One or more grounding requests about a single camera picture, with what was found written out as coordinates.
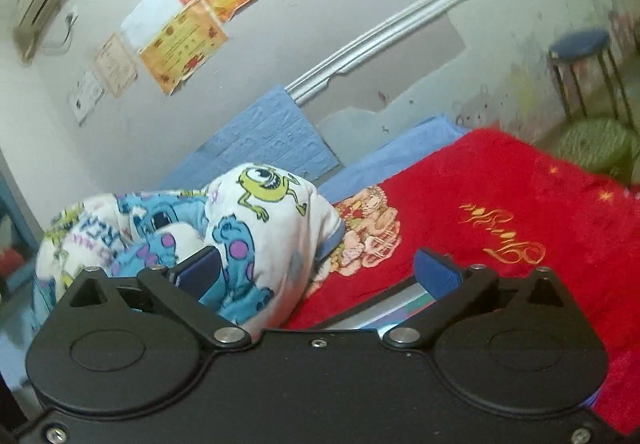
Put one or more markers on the black shallow cardboard box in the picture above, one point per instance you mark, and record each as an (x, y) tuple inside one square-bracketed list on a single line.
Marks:
[(384, 311)]

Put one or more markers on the red plush blanket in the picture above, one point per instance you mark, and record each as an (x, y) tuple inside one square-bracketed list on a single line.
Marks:
[(491, 199)]

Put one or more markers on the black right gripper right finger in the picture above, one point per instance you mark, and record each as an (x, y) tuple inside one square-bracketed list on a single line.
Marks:
[(457, 293)]

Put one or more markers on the blue bed sheet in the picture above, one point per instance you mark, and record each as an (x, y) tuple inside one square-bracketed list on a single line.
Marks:
[(407, 149)]

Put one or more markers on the white wall paper notice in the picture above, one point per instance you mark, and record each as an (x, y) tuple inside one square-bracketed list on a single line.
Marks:
[(85, 95)]

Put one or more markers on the blue round metal stool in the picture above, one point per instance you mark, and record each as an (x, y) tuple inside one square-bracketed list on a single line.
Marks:
[(571, 59)]

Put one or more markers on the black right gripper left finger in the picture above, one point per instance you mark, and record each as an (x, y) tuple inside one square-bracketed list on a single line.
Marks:
[(176, 292)]

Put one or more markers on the green patterned round stool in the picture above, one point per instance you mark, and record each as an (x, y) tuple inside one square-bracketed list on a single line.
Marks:
[(603, 146)]

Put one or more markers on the white framed wall certificate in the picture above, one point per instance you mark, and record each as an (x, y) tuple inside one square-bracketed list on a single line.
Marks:
[(115, 66)]

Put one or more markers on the blue foam wall panel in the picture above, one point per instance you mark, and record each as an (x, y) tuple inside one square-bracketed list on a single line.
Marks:
[(273, 131)]

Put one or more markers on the white cartoon monster quilt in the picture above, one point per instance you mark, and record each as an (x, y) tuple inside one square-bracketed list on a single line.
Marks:
[(272, 230)]

